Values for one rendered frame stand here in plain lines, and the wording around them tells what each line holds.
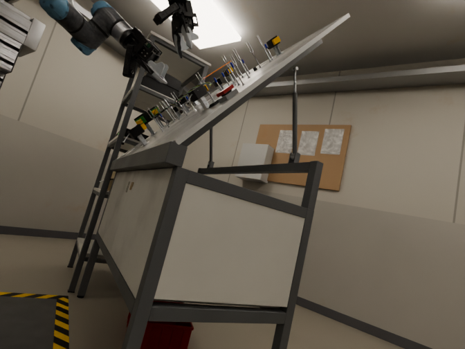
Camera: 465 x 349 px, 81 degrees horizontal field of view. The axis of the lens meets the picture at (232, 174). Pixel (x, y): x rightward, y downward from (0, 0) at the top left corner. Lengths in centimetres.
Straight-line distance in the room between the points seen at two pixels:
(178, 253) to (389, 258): 236
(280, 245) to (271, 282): 14
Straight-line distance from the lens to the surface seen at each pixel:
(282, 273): 110
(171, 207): 82
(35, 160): 350
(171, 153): 82
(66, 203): 367
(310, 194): 114
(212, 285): 94
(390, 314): 300
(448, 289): 297
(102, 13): 121
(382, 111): 333
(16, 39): 106
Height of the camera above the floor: 69
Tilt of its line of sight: 9 degrees up
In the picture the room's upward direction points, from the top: 14 degrees clockwise
